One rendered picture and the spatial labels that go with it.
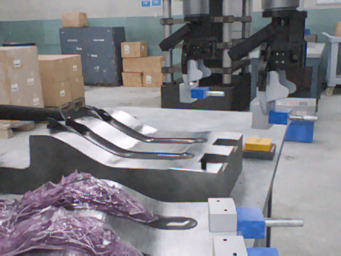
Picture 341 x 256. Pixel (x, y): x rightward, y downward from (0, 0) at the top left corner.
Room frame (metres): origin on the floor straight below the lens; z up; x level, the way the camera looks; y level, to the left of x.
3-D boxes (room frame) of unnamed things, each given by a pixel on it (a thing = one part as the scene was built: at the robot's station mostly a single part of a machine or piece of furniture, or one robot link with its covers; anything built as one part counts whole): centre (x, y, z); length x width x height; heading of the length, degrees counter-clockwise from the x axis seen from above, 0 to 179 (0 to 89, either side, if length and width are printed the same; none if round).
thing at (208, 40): (1.18, -0.09, 1.09); 0.09 x 0.08 x 0.12; 64
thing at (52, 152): (0.83, 0.12, 0.87); 0.50 x 0.26 x 0.14; 70
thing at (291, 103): (3.91, -1.12, 0.28); 0.61 x 0.41 x 0.15; 68
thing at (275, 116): (0.84, -0.25, 0.93); 0.13 x 0.05 x 0.05; 61
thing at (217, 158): (0.70, -0.08, 0.87); 0.05 x 0.05 x 0.04; 70
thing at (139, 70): (7.68, 0.47, 0.42); 0.86 x 0.33 x 0.83; 68
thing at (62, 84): (5.64, 1.95, 0.37); 1.20 x 0.82 x 0.74; 76
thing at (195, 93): (1.18, -0.10, 0.93); 0.13 x 0.05 x 0.05; 64
